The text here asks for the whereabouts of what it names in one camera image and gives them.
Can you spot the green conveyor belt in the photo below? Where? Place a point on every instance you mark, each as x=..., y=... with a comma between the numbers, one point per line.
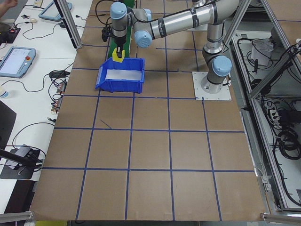
x=129, y=47

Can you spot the beige round puck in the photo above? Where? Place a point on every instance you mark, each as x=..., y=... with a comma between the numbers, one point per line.
x=33, y=20

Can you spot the V-shaped metal bar frame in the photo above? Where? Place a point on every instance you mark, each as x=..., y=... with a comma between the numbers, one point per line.
x=270, y=81

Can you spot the white plastic bag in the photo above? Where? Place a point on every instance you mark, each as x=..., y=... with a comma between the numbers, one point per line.
x=261, y=50

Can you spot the aluminium extrusion mast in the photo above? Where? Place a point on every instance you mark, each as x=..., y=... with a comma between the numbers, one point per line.
x=235, y=22

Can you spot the blue plastic bin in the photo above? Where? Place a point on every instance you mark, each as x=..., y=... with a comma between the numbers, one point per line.
x=122, y=87

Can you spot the yellow foam block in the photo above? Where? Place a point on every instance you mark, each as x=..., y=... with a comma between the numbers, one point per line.
x=114, y=57

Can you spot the blue grey teach pendant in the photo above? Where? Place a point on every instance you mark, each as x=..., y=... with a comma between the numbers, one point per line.
x=17, y=62
x=53, y=10

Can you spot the black stand base plate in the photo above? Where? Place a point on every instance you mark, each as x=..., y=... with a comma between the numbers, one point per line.
x=23, y=174

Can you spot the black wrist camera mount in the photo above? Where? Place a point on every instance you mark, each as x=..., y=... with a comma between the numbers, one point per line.
x=106, y=34

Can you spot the short aluminium bar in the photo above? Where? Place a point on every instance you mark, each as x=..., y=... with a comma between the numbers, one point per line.
x=16, y=215

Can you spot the white power strip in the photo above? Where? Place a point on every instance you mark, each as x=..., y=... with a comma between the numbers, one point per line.
x=272, y=113

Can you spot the white paper cup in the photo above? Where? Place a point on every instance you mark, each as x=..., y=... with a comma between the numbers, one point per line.
x=4, y=93

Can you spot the black angled panel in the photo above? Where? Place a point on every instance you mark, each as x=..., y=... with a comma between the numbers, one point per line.
x=5, y=122

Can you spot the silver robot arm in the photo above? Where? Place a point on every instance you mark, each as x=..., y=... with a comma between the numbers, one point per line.
x=176, y=21

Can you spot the small circuit board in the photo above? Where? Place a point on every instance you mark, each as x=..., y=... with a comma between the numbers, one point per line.
x=62, y=87
x=56, y=104

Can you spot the aluminium extrusion post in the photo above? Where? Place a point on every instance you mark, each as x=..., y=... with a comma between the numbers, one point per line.
x=69, y=23

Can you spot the black electronics box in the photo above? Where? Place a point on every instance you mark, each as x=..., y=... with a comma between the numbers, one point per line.
x=7, y=35

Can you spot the person bare hand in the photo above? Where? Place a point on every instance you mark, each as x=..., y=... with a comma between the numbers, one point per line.
x=5, y=4

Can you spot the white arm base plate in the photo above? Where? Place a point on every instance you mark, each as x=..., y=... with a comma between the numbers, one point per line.
x=197, y=29
x=223, y=95

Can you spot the black power brick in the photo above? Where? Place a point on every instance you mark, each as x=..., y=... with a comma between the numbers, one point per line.
x=285, y=115

